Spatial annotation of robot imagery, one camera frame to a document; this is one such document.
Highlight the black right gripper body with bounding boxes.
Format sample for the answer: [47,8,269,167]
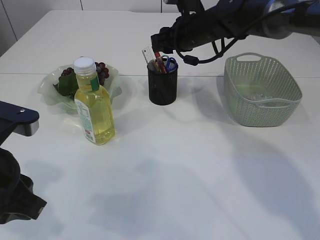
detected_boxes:
[151,11,225,54]

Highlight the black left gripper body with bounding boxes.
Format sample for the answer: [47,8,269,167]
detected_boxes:
[0,148,47,225]

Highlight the blue capped scissors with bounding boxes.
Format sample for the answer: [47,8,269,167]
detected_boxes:
[161,54,178,73]

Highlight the red glitter pen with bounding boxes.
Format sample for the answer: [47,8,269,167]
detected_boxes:
[154,52,167,74]

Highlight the clear plastic ruler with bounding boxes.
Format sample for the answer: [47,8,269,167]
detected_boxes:
[141,46,154,64]

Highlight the clear plastic sheet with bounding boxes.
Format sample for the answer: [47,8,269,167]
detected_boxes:
[245,92,273,102]

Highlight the yellow tea bottle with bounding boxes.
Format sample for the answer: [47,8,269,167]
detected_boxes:
[73,56,116,145]

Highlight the dark red grape bunch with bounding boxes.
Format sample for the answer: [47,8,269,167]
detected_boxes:
[53,62,110,99]

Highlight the gold glitter pen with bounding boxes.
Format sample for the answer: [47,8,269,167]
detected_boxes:
[148,59,161,73]

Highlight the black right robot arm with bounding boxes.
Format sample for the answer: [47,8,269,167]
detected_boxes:
[150,0,320,54]

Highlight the black mesh pen cup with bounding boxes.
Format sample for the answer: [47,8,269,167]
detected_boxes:
[147,64,179,106]

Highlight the green woven plastic basket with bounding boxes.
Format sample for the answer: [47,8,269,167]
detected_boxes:
[223,52,303,128]

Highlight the green wavy glass plate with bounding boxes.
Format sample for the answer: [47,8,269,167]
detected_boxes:
[37,64,123,115]

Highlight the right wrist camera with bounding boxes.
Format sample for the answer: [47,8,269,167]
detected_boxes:
[163,0,205,16]

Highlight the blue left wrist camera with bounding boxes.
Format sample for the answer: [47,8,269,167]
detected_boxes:
[0,101,40,145]

